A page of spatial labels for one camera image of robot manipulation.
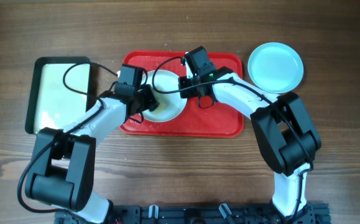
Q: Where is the white plate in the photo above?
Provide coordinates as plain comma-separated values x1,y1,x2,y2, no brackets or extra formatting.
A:
143,70,187,123

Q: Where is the light blue plate top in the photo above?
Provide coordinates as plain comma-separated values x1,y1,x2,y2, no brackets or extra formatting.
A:
247,42,304,93

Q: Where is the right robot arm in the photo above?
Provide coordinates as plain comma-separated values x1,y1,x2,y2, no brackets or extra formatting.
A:
178,67,321,223

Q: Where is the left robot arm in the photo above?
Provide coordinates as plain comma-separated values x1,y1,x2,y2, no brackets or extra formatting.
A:
17,85,158,223

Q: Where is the red plastic tray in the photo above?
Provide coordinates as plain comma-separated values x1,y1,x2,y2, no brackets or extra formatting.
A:
121,50,244,138

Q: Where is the dark green water tray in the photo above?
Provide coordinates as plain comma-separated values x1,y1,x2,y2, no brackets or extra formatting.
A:
25,56,93,134

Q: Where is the left black cable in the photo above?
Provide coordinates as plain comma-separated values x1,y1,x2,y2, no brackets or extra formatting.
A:
17,61,146,218

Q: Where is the black cable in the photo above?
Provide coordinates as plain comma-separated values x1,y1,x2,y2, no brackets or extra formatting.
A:
17,61,146,218
151,55,314,218

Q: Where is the right black cable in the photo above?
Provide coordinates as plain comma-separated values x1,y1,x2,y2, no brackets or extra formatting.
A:
151,55,314,218

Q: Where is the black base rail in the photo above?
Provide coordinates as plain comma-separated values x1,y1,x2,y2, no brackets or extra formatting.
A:
111,203,331,224

